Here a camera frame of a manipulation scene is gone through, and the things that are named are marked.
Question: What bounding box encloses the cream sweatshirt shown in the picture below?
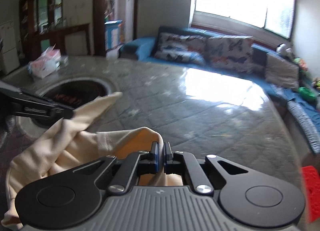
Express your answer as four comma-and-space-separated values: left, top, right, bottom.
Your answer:
0, 91, 183, 228

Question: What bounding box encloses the white refrigerator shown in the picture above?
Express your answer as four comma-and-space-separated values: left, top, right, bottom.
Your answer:
1, 21, 20, 74

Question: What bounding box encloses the pink white tissue pack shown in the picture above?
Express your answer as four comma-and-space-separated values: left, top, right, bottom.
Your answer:
27, 47, 61, 79

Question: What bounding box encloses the round black induction cooktop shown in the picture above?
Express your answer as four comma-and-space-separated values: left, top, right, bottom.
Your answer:
31, 77, 112, 127

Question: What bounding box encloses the grey quilted star table cover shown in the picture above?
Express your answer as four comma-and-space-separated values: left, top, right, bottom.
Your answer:
1, 56, 304, 220

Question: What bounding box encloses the dark wooden display cabinet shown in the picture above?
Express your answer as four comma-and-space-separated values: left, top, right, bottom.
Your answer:
19, 0, 91, 61

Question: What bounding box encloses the butterfly pillow left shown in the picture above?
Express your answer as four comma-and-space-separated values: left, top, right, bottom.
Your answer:
155, 33, 207, 66

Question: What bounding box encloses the butterfly pillow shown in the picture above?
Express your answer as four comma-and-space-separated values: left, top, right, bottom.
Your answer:
155, 33, 207, 66
206, 35, 253, 74

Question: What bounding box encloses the blue white toy cabinet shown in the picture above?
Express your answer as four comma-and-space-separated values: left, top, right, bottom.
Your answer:
104, 20, 123, 51

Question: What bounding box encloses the butterfly pillow right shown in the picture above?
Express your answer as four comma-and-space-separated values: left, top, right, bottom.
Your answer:
206, 35, 253, 74

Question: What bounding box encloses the red plastic stool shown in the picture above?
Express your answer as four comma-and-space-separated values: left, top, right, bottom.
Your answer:
302, 166, 320, 223

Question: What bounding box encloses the blue corner sofa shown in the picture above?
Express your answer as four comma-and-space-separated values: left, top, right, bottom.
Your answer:
119, 26, 319, 154

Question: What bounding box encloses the beige grey cushion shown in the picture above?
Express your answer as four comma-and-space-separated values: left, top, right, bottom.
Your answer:
265, 53, 299, 91

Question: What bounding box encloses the green plastic toy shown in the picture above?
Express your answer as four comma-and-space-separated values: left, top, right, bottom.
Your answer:
298, 87, 317, 103

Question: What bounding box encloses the black white plush toy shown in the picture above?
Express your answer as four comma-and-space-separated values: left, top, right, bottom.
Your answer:
276, 43, 292, 56

